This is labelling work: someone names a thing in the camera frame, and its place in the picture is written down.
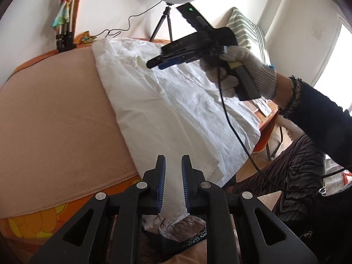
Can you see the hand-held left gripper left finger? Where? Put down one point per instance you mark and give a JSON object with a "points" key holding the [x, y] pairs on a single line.
{"points": [[161, 187]]}

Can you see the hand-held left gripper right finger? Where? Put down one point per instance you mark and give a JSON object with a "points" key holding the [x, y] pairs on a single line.
{"points": [[185, 187]]}

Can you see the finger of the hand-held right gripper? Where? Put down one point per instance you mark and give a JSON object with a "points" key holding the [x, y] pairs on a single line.
{"points": [[169, 63], [154, 62]]}

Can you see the white shirt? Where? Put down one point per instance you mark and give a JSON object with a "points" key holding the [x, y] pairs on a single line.
{"points": [[178, 101]]}

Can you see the person's right forearm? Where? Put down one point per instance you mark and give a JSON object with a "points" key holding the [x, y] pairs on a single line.
{"points": [[316, 110]]}

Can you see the person's right hand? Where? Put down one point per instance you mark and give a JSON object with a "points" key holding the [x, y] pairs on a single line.
{"points": [[255, 68]]}

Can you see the green striped pillow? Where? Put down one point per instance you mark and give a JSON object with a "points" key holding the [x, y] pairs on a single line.
{"points": [[247, 27]]}

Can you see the branch print white cloth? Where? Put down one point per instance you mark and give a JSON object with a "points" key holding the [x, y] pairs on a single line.
{"points": [[176, 225]]}

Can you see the small black tripod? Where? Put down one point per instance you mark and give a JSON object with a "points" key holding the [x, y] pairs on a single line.
{"points": [[167, 13]]}

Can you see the dark dotted cloth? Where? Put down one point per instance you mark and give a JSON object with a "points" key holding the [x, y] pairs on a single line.
{"points": [[165, 246]]}

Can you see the orange green patterned cloth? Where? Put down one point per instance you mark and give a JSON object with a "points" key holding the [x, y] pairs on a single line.
{"points": [[84, 37]]}

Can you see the white paper packet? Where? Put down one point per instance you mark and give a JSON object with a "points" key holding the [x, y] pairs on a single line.
{"points": [[262, 107]]}

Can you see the folded silver tripod stand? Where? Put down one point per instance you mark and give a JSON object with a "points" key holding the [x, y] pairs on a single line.
{"points": [[66, 37]]}

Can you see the black metal chair leg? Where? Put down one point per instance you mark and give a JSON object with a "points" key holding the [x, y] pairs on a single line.
{"points": [[275, 143]]}

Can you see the colourful tie-dye scarf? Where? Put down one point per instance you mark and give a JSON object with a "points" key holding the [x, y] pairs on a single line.
{"points": [[62, 15]]}

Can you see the person's striped pants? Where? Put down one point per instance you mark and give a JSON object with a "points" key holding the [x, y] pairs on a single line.
{"points": [[297, 170]]}

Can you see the bright window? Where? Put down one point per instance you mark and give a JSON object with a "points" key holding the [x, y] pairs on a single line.
{"points": [[338, 68]]}

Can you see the orange floral bed sheet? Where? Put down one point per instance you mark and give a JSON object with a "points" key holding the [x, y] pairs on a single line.
{"points": [[35, 222]]}

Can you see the black bag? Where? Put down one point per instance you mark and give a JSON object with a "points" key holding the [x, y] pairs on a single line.
{"points": [[330, 225]]}

